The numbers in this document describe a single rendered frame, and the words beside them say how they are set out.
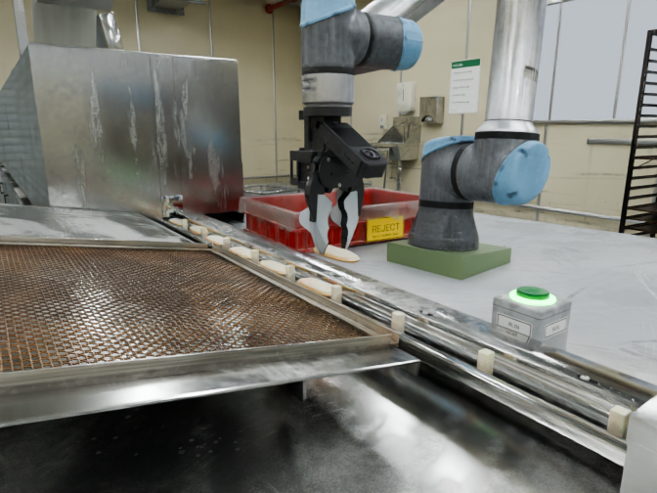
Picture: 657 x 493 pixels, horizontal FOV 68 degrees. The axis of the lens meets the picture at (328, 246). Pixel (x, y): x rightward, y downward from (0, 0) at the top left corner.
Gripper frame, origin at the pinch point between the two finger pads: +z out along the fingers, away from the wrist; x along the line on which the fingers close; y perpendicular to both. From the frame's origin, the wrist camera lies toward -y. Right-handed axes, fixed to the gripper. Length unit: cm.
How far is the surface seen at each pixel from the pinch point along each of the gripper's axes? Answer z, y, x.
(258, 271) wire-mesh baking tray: 4.6, 8.0, 9.0
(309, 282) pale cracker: 7.8, 7.4, 0.0
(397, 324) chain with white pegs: 8.1, -13.9, 0.2
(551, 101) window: -47, 227, -440
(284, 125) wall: -28, 707, -408
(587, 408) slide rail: 9.0, -38.1, -1.5
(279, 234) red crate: 8.0, 45.0, -15.9
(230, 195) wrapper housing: 2, 80, -19
